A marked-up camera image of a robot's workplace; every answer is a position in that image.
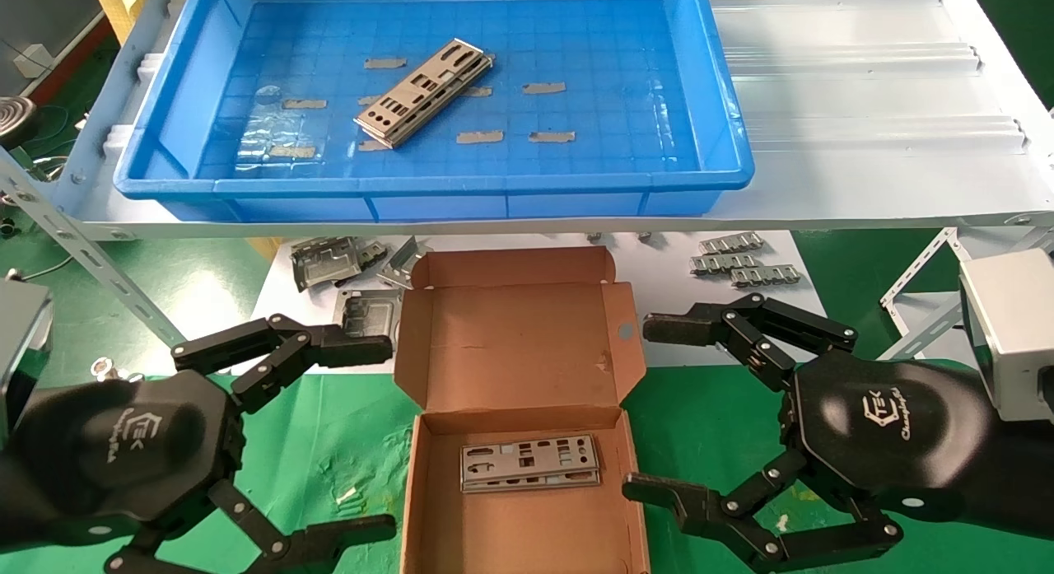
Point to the grey slotted shelf upright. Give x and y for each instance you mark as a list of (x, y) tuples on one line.
[(82, 249)]

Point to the grey metal shelf board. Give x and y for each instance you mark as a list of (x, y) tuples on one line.
[(865, 146)]

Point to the white power socket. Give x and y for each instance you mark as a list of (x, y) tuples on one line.
[(33, 59)]

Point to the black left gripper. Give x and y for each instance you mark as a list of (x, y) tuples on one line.
[(123, 450)]

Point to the small grey metal part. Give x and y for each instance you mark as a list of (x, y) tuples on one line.
[(372, 253)]

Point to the green cloth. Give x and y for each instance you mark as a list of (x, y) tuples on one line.
[(346, 426)]

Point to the square grey metal frame part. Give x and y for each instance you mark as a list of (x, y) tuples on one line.
[(370, 306)]

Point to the shiny bent metal bracket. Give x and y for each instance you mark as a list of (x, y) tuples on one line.
[(403, 261)]

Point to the white board sheet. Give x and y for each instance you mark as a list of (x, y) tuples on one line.
[(667, 265)]

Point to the grey slotted angle bracket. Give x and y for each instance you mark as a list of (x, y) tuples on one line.
[(922, 265)]

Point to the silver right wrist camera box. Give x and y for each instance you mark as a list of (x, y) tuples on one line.
[(1013, 335)]

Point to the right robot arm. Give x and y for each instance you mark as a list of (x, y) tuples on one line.
[(1021, 475)]

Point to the silver binder clip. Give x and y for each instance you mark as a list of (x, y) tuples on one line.
[(103, 366)]

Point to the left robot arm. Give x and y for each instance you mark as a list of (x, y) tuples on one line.
[(10, 500)]

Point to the large grey metal frame part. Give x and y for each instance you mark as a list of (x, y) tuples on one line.
[(325, 261)]

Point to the blue plastic tray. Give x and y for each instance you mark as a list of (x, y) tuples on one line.
[(626, 104)]

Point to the black round disc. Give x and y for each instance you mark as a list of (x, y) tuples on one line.
[(12, 117)]

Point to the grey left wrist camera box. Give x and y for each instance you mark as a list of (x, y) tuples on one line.
[(20, 352)]

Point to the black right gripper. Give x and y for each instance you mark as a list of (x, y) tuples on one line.
[(889, 426)]

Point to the brown cardboard box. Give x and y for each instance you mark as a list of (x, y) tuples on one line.
[(519, 343)]

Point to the grey toothed metal strip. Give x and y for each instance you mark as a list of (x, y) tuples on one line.
[(730, 243), (766, 276), (725, 263)]

